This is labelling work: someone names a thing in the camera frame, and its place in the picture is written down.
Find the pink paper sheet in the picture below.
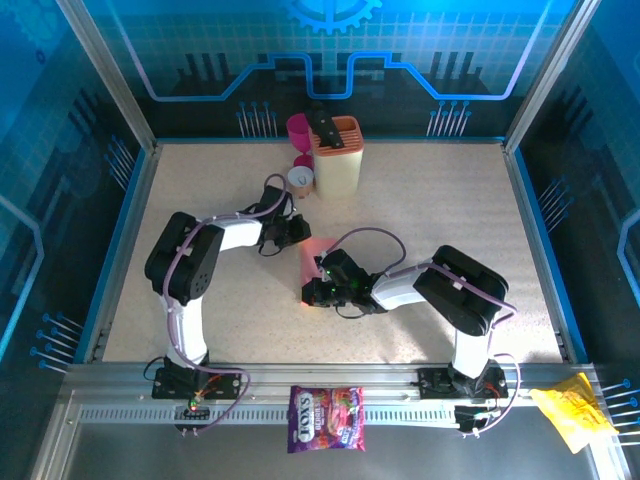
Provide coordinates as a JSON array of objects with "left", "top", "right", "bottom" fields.
[{"left": 298, "top": 237, "right": 347, "bottom": 307}]

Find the small can with white lid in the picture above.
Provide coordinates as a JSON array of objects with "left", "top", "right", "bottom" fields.
[{"left": 286, "top": 166, "right": 317, "bottom": 200}]

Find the beige knife block orange top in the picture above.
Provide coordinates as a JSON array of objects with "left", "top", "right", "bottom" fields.
[{"left": 307, "top": 115, "right": 365, "bottom": 201}]

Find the magenta plastic goblet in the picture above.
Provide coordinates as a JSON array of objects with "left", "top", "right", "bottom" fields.
[{"left": 285, "top": 112, "right": 316, "bottom": 169}]

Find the purple candy bag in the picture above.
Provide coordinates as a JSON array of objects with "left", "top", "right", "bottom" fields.
[{"left": 286, "top": 384, "right": 366, "bottom": 455}]

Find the black controller board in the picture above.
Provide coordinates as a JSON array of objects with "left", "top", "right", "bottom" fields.
[
  {"left": 453, "top": 405, "right": 501, "bottom": 440},
  {"left": 173, "top": 403, "right": 212, "bottom": 437}
]

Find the yellow plastic bag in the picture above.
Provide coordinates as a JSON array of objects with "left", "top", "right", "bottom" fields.
[{"left": 529, "top": 372, "right": 621, "bottom": 455}]

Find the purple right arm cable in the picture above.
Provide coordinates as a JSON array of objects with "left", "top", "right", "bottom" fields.
[{"left": 333, "top": 227, "right": 522, "bottom": 439}]

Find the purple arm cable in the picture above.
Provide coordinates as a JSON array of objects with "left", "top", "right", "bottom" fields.
[
  {"left": 160, "top": 172, "right": 296, "bottom": 437},
  {"left": 333, "top": 227, "right": 522, "bottom": 439}
]

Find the aluminium frame rail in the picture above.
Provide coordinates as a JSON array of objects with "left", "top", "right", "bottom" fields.
[{"left": 62, "top": 362, "right": 604, "bottom": 401}]

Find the black knife handle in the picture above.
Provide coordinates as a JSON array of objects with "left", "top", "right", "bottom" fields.
[{"left": 304, "top": 102, "right": 346, "bottom": 150}]

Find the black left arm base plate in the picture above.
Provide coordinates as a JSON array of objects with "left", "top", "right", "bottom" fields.
[{"left": 151, "top": 367, "right": 244, "bottom": 400}]

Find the slotted grey cable duct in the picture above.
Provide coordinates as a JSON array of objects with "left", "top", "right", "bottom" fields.
[{"left": 78, "top": 404, "right": 459, "bottom": 425}]

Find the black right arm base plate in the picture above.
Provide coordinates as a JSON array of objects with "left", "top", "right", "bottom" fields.
[{"left": 417, "top": 366, "right": 509, "bottom": 400}]

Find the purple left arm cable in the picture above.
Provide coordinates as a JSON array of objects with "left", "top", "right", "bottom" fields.
[{"left": 160, "top": 172, "right": 296, "bottom": 437}]

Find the aluminium side rail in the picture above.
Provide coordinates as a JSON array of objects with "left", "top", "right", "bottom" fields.
[
  {"left": 499, "top": 142, "right": 581, "bottom": 365},
  {"left": 82, "top": 142, "right": 162, "bottom": 365}
]

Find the aluminium frame post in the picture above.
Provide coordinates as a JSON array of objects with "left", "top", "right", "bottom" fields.
[
  {"left": 502, "top": 0, "right": 601, "bottom": 154},
  {"left": 54, "top": 0, "right": 162, "bottom": 154}
]

